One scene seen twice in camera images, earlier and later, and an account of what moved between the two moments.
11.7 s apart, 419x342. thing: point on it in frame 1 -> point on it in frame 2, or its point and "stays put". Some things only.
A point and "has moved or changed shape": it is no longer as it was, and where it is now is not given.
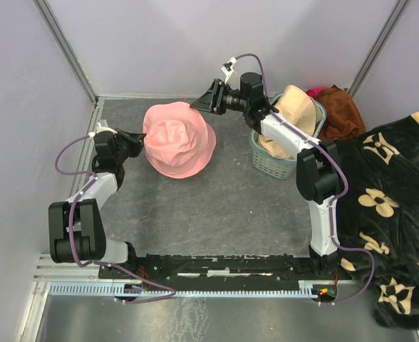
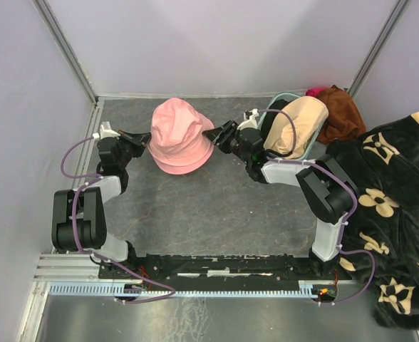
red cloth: [313, 92] stays put
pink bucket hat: [179, 141] has moved or changed shape
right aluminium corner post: [378, 46] stays put
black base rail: [154, 270] stays put
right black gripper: [211, 99] -> [229, 128]
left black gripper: [136, 140] stays put
